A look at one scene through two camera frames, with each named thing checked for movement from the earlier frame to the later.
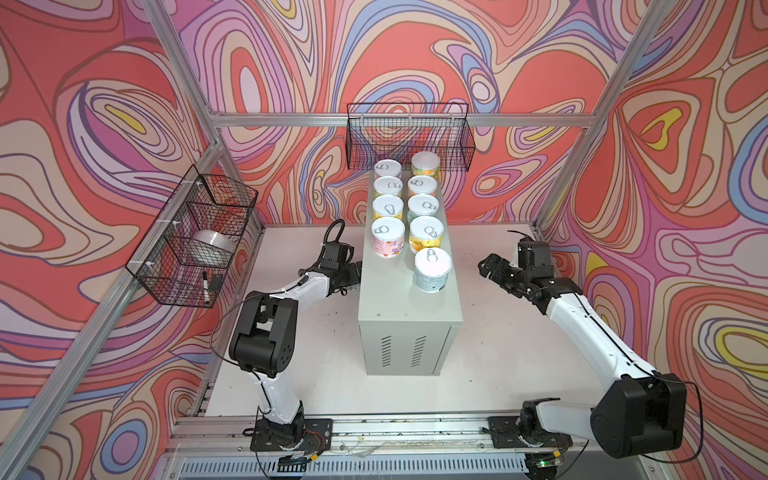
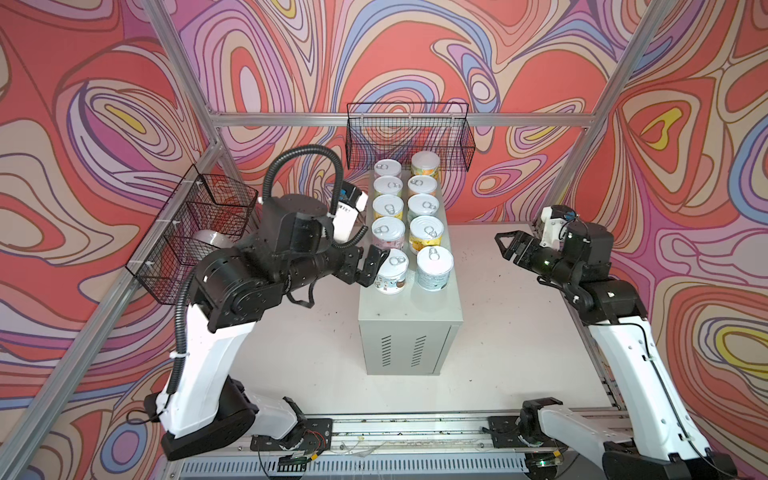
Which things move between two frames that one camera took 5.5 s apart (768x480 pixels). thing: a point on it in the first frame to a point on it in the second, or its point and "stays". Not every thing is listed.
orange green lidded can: (425, 163) stays
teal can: (421, 205) stays
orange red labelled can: (422, 185) stays
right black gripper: (501, 265) to (522, 241)
